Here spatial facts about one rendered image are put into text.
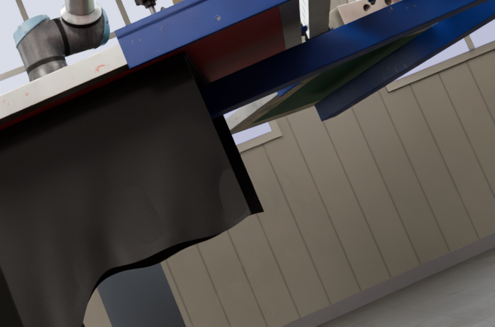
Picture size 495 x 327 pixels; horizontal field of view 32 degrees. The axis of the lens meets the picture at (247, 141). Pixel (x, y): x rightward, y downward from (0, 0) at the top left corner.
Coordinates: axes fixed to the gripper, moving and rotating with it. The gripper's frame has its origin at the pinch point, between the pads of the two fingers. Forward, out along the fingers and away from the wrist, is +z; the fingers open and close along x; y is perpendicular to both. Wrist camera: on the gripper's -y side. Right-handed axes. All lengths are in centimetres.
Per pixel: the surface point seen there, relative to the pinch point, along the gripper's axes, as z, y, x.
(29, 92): 15.3, -28.7, 28.8
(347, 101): 24, 91, -29
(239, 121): 16, 95, 3
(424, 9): 24.4, -2.4, -41.3
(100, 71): 17.0, -28.6, 16.5
